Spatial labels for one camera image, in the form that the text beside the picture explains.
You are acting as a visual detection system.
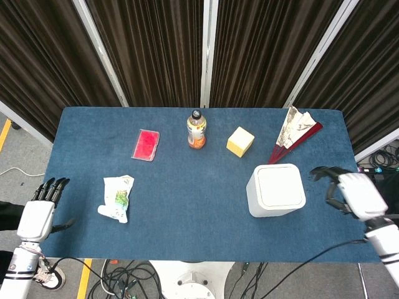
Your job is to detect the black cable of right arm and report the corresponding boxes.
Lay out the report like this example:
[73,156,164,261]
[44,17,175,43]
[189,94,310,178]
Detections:
[266,237,369,299]

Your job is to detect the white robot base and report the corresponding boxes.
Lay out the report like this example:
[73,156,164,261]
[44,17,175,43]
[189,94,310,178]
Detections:
[148,260,235,299]

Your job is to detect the black hanging cables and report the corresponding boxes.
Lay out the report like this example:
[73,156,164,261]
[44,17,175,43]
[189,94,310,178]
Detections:
[235,262,269,299]

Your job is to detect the black equipment box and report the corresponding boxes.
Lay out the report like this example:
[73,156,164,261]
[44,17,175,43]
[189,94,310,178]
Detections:
[370,173,399,216]

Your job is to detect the white floor cable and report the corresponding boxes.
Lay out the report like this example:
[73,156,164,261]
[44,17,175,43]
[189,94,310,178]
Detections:
[0,166,47,178]

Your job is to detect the orange drink plastic bottle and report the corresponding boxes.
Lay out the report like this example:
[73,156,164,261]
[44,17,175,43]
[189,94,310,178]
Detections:
[186,109,208,151]

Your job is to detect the red and white folding fan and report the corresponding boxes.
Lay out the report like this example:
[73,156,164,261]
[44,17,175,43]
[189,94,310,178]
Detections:
[268,105,324,164]

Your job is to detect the dark brown curtain panel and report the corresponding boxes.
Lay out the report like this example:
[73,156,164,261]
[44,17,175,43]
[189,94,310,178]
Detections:
[209,0,345,109]
[0,0,123,141]
[85,0,206,108]
[294,0,399,154]

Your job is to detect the white partition frame post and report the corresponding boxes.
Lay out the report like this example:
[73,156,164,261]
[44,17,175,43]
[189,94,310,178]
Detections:
[72,0,130,108]
[199,0,214,108]
[282,0,362,109]

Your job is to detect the white square container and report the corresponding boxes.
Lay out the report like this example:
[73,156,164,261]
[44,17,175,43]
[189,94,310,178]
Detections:
[246,163,307,219]

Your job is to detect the crumpled white snack bag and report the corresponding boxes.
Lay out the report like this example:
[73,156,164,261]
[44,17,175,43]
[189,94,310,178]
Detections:
[97,174,136,224]

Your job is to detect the red clear plastic case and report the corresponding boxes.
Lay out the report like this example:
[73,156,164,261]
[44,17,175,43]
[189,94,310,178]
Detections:
[130,128,161,163]

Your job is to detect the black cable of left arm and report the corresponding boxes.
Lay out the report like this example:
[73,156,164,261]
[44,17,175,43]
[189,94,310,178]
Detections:
[42,256,105,283]

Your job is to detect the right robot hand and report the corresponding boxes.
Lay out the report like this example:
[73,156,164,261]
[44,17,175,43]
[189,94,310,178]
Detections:
[310,166,389,223]

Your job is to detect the blue velvet tablecloth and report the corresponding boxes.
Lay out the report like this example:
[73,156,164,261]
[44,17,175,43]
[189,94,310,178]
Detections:
[39,107,382,264]

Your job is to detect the white partition base rail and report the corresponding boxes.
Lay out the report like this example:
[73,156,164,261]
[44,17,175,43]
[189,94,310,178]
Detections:
[0,99,54,148]
[354,126,399,163]

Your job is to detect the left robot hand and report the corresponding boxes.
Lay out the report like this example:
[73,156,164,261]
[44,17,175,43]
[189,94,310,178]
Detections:
[16,177,76,242]

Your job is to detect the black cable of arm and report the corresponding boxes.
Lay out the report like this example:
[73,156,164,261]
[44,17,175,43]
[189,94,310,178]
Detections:
[42,256,105,283]
[266,237,369,299]

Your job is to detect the power strip with plugs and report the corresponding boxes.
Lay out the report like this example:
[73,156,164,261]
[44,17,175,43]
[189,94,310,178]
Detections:
[357,166,399,176]

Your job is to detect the black cable bundle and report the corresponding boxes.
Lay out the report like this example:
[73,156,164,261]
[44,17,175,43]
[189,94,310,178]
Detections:
[86,259,165,299]

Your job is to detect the yellow sponge cube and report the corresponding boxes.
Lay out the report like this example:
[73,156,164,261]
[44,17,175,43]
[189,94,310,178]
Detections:
[226,126,256,159]

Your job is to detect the black cable tangle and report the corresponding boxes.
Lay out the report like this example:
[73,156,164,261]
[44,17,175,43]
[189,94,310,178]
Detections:
[358,141,399,171]

